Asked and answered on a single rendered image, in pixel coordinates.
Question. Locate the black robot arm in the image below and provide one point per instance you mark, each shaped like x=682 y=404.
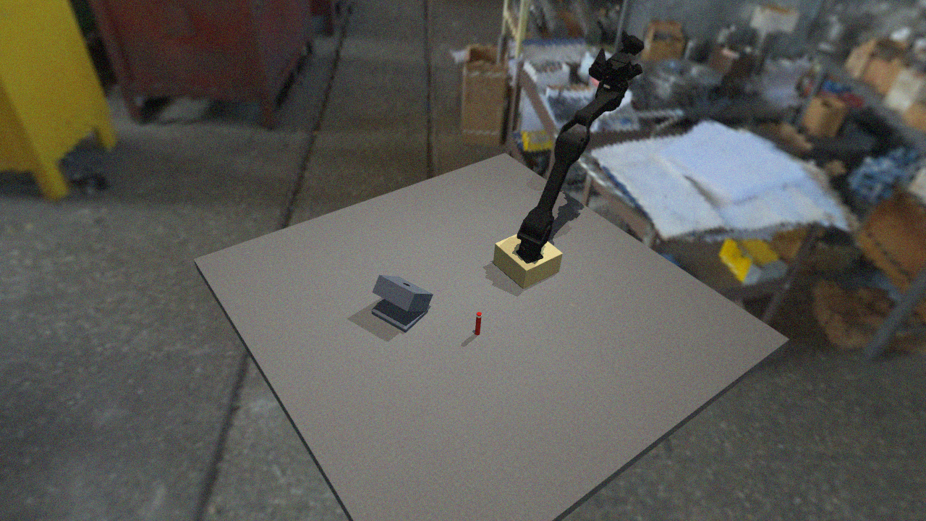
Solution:
x=536 y=227

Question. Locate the blue-grey sloped panel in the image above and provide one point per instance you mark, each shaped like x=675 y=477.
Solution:
x=405 y=303

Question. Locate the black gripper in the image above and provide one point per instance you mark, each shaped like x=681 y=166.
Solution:
x=601 y=66

